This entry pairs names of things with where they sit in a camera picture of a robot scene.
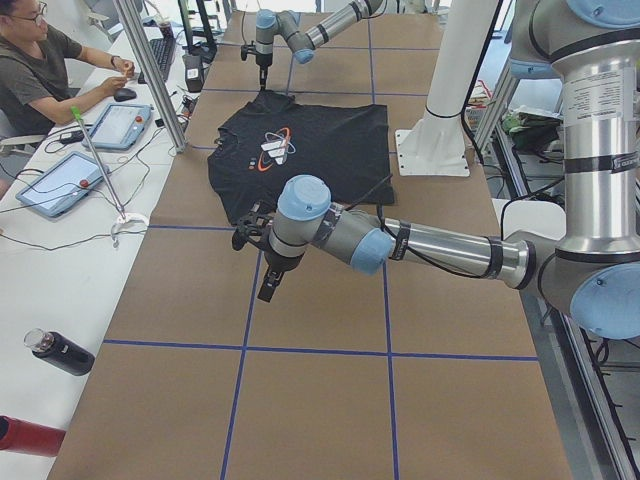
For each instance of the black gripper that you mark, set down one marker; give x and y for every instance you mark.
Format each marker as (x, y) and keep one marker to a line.
(263, 61)
(281, 263)

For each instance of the black printed t-shirt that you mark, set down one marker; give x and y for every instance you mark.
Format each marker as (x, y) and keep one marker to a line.
(273, 138)

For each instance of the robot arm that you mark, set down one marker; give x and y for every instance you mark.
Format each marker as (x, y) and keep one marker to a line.
(302, 44)
(592, 273)

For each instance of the black power adapter box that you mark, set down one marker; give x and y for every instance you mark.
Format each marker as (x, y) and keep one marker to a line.
(194, 73)

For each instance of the black keyboard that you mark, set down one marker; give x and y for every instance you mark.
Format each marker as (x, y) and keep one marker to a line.
(163, 50)

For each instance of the black computer mouse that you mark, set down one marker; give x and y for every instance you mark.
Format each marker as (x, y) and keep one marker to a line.
(124, 94)

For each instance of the far blue teach pendant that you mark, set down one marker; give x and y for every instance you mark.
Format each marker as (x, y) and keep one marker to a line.
(119, 126)

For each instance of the blue teach pendant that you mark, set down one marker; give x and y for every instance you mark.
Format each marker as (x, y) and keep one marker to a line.
(64, 184)
(119, 126)

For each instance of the metal rod with green tip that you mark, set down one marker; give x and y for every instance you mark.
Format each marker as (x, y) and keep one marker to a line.
(124, 218)

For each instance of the near blue teach pendant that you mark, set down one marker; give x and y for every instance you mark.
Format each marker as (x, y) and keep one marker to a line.
(64, 184)

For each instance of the seated person in grey shirt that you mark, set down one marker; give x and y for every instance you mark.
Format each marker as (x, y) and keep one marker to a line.
(35, 93)

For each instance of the black water bottle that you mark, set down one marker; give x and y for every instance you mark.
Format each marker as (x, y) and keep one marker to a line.
(59, 351)

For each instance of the red cylinder bottle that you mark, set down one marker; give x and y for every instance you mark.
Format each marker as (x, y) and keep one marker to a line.
(20, 436)

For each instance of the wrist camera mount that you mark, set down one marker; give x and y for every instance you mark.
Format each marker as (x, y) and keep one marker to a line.
(253, 228)
(247, 50)

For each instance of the aluminium frame post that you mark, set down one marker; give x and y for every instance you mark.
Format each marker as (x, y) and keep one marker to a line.
(130, 19)

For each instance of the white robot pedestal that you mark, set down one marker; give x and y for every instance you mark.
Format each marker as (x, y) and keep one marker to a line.
(435, 146)

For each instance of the aluminium side frame rail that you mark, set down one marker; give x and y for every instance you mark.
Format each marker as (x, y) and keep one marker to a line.
(594, 382)

